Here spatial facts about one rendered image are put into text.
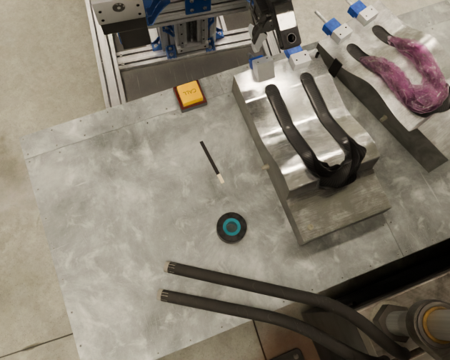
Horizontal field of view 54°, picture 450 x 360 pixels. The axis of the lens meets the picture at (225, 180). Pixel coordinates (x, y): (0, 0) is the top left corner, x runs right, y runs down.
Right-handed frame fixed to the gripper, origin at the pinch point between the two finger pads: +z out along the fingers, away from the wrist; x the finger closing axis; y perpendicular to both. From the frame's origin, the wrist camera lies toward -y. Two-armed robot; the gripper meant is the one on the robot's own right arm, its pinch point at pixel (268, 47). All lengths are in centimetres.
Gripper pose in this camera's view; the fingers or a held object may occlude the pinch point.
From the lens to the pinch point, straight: 118.1
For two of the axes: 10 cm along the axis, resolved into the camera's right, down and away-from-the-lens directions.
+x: -9.3, 3.3, -1.4
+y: -3.6, -8.9, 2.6
